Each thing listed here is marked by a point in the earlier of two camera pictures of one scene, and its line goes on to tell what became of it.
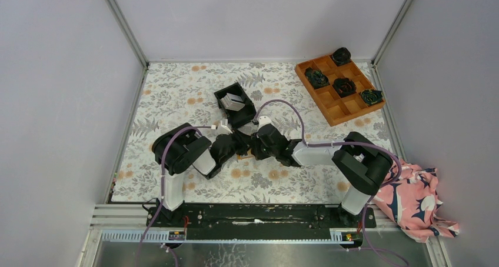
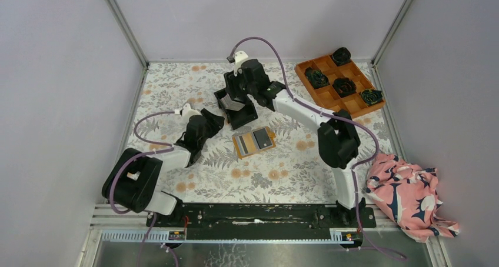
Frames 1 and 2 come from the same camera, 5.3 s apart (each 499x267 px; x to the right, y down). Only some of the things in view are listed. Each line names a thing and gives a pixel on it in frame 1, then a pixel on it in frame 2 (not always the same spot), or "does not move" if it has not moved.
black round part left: (316, 77) does not move
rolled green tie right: (371, 97) does not move
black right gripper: (255, 151) → (231, 81)
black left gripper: (243, 141) → (215, 122)
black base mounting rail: (255, 222) does not move
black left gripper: (178, 94) does not move
